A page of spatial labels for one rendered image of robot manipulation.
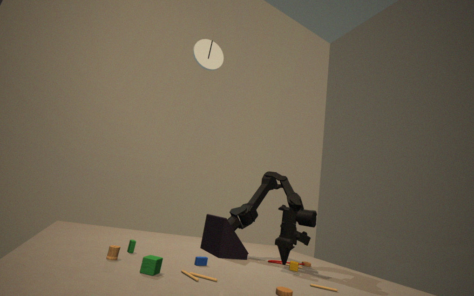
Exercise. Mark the small blue block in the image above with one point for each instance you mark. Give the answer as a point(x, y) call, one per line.
point(201, 261)

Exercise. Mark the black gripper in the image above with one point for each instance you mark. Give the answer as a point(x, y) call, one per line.
point(284, 241)

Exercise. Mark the green cube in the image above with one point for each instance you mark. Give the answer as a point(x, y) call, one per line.
point(151, 265)

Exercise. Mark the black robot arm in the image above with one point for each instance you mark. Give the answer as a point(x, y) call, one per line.
point(295, 213)

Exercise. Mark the small green block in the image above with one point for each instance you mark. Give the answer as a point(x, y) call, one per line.
point(131, 246)

